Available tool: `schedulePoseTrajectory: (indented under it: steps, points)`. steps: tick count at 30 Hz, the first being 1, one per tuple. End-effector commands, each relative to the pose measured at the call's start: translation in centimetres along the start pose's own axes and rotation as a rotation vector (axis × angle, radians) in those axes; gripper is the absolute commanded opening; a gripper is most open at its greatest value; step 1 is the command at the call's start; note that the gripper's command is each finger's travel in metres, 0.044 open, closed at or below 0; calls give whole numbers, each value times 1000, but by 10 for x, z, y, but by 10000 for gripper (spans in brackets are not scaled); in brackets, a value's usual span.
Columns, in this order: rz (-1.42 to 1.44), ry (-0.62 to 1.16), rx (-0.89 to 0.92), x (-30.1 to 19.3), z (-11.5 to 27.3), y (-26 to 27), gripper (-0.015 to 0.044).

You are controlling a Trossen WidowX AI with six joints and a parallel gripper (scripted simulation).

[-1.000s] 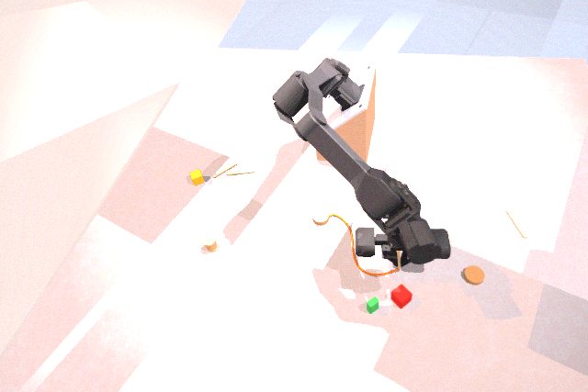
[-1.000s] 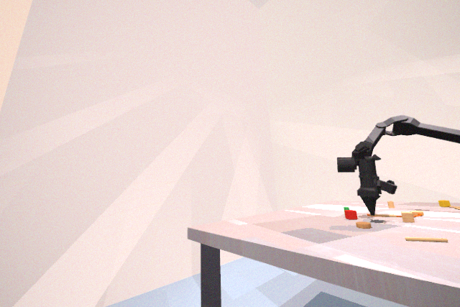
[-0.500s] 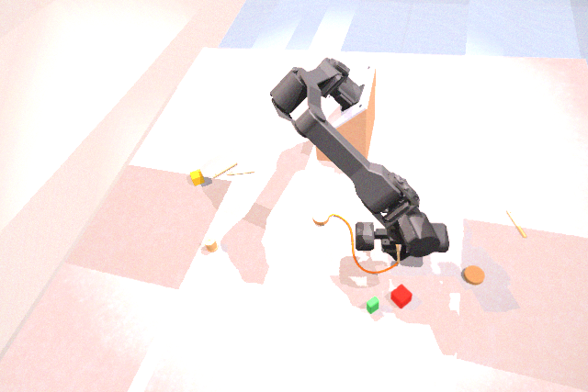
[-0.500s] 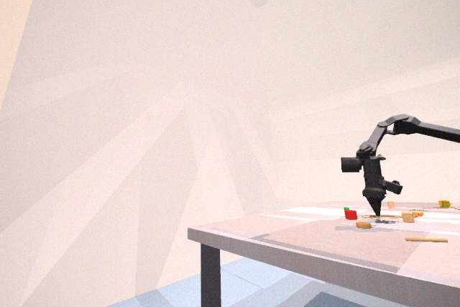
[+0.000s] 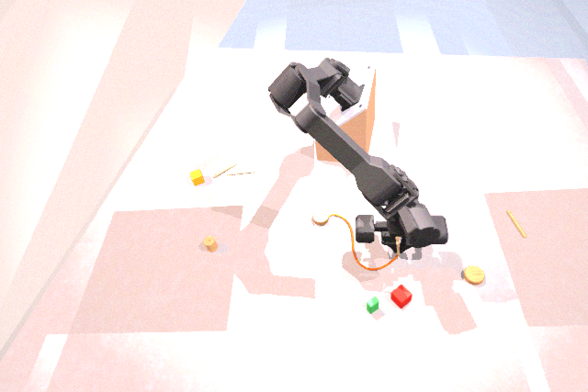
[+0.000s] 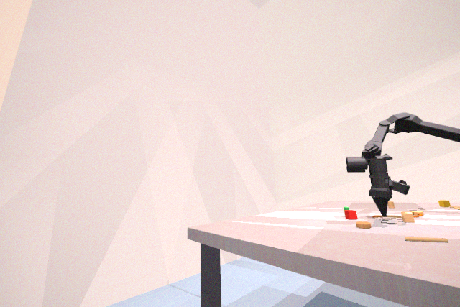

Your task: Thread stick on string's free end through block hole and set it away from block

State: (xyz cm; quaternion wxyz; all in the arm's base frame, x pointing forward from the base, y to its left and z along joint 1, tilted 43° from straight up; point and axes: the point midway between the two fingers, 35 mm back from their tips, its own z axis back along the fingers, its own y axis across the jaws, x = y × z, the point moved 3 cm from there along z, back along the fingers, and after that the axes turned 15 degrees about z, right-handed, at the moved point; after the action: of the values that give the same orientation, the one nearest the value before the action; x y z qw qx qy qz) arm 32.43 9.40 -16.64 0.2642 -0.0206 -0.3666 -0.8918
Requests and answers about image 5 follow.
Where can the round wooden button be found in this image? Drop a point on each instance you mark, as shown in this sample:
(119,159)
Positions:
(320,217)

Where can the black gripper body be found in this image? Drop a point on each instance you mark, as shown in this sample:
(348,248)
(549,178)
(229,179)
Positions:
(366,228)

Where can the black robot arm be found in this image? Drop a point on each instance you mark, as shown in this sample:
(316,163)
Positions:
(380,183)

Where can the small yellow block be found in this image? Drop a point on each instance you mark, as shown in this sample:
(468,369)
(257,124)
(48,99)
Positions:
(197,177)

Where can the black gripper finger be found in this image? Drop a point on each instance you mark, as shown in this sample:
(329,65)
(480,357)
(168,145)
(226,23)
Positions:
(404,244)
(391,244)

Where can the yellow round disc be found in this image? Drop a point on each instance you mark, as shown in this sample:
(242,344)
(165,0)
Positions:
(474,275)

